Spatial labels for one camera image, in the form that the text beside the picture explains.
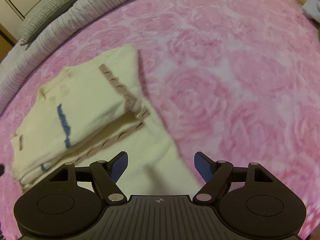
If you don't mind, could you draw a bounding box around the light blue cloth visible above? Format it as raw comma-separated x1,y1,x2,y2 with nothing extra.
302,0,320,23

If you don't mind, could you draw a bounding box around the grey checked pillow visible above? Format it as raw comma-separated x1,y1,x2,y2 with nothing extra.
19,0,78,46

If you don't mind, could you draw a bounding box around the cream fuzzy knit sweater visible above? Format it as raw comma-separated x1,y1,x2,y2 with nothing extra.
11,44,200,195

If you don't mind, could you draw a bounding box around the pink rose pattern blanket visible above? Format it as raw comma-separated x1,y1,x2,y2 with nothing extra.
1,0,319,239

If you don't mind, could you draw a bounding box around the grey striped folded quilt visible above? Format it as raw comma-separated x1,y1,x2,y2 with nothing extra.
1,0,128,111

